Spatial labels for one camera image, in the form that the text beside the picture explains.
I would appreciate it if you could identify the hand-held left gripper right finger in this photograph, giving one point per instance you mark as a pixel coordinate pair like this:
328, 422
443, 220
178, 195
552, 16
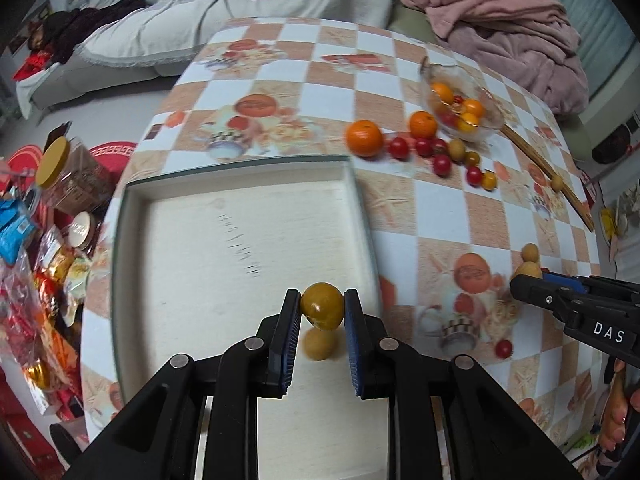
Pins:
353, 355

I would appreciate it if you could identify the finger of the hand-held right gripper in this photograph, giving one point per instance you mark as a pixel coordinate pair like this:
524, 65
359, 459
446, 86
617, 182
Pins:
567, 282
537, 291

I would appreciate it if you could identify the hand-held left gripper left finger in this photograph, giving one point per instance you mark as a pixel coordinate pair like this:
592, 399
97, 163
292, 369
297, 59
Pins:
286, 355

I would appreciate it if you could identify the yellow-brown round fruit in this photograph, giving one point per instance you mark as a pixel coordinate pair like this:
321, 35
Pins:
323, 306

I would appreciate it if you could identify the white wooden tray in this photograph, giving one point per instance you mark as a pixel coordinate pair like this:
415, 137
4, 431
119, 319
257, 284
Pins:
210, 260

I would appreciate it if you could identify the red cherry tomato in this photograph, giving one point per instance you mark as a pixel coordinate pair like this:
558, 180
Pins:
442, 164
473, 175
504, 348
398, 147
440, 144
424, 146
448, 118

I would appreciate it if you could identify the person's foot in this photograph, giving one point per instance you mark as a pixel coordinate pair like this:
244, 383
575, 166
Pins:
620, 410

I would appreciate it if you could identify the bamboo stick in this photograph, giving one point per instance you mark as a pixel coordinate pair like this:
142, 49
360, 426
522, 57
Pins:
550, 175

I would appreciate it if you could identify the yellow cherry tomato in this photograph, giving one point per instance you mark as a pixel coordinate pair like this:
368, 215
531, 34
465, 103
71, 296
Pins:
489, 180

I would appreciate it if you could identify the olive green round fruit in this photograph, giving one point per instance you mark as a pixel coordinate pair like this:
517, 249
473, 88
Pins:
471, 158
456, 149

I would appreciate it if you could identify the yellow kumquat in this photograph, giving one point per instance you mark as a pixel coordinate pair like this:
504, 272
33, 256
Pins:
469, 121

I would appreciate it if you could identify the orange kumquat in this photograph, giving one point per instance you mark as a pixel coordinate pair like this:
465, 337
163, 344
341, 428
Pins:
442, 93
473, 108

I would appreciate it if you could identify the clear glass bowl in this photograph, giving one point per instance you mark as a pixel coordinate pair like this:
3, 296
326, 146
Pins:
462, 105

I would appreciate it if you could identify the small orange mandarin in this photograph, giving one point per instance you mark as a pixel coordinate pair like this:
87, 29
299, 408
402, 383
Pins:
424, 125

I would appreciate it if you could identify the large orange mandarin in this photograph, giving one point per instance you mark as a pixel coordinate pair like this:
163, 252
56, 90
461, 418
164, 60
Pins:
365, 138

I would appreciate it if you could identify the white lid jar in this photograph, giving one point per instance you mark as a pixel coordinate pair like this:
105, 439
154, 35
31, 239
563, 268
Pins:
80, 230

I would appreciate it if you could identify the pile of snack packets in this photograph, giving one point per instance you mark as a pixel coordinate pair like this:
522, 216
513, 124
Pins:
40, 330

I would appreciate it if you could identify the red round mat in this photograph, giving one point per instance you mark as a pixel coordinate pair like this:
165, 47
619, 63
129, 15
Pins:
112, 156

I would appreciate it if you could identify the pink blanket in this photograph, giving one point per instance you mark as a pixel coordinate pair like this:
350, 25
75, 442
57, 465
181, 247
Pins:
505, 20

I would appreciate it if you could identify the checkered printed tablecloth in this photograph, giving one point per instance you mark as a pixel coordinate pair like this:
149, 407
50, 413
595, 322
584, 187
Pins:
310, 85

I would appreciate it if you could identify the yellow lid jar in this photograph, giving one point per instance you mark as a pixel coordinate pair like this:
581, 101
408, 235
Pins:
65, 175

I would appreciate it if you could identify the blue snack packet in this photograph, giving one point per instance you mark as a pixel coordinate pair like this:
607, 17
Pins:
15, 230

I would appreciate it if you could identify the white sofa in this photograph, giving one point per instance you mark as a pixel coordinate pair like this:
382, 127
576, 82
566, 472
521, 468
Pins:
190, 15

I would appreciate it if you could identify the dark brown garment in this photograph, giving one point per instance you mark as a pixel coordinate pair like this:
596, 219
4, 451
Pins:
80, 25

